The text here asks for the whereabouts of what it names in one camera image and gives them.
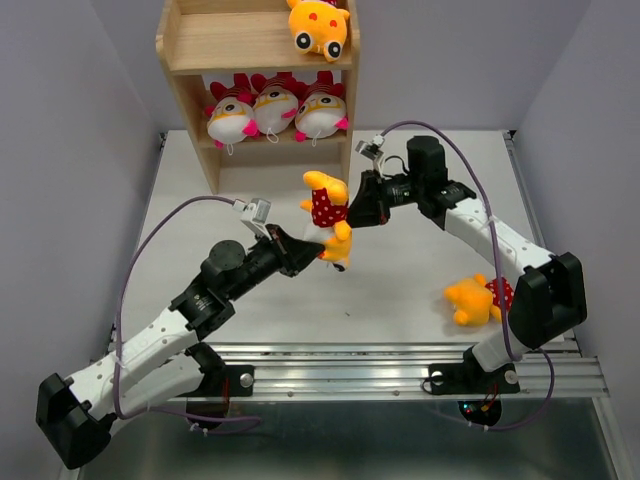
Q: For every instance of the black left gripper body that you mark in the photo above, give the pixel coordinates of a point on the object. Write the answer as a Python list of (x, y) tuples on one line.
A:
[(262, 260)]

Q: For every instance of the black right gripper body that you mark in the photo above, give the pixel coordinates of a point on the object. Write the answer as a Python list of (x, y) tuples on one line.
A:
[(399, 191)]

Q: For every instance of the orange plush toy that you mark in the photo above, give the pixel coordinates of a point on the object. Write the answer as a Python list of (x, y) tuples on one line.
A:
[(328, 208)]

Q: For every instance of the white pink striped plush toy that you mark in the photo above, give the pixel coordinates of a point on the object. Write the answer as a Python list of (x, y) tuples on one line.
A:
[(276, 103)]

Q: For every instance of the orange plush toy polka-dot dress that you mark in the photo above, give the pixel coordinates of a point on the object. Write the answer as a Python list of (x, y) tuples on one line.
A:
[(318, 27)]

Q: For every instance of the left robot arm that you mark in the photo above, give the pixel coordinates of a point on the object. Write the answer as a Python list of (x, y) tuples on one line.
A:
[(79, 414)]

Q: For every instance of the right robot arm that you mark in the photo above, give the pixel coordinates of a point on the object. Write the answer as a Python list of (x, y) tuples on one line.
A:
[(549, 294)]

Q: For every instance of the wooden shelf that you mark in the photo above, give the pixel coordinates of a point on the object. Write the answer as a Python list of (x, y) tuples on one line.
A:
[(200, 42)]

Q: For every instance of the orange plush toy face down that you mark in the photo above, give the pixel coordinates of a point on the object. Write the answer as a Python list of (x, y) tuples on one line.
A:
[(476, 300)]

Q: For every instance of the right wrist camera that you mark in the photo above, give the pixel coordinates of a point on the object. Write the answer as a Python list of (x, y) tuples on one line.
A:
[(372, 150)]

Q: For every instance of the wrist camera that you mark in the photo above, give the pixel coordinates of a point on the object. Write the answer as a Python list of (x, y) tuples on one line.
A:
[(372, 150), (254, 215)]

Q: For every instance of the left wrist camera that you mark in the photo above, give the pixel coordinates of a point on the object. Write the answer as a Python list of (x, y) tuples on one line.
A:
[(254, 215)]

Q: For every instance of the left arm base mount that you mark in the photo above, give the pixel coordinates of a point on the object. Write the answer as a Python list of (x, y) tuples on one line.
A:
[(213, 396)]

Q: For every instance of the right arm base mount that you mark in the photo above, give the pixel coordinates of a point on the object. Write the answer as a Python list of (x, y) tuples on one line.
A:
[(479, 391)]

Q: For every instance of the aluminium rail base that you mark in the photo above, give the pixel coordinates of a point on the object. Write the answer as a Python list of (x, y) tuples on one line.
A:
[(370, 333)]

